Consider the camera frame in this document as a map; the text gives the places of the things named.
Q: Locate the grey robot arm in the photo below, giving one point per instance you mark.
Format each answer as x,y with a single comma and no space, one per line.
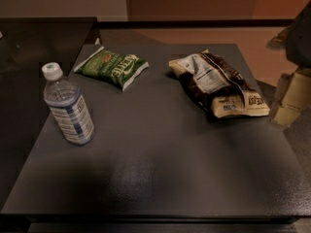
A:
296,39

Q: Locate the green chip bag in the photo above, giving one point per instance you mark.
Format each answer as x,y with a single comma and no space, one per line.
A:
115,68

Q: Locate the clear plastic water bottle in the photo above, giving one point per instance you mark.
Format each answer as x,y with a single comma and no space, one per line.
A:
68,105

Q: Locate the brown chip bag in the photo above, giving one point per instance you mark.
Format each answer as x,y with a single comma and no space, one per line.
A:
217,87

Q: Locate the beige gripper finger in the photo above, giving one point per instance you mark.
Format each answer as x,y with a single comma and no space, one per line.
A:
292,96

